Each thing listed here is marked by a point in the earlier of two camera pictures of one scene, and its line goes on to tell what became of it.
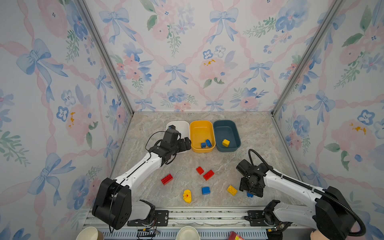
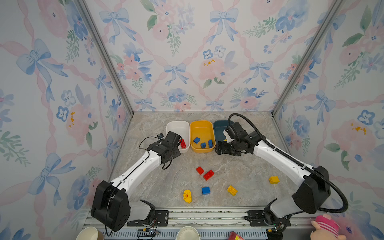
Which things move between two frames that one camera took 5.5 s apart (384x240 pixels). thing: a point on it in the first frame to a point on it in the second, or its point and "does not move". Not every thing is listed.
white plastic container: x=182 y=127 does not move
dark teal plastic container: x=226 y=129 does not move
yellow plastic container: x=200 y=131 does not move
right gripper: x=256 y=192 to x=223 y=151
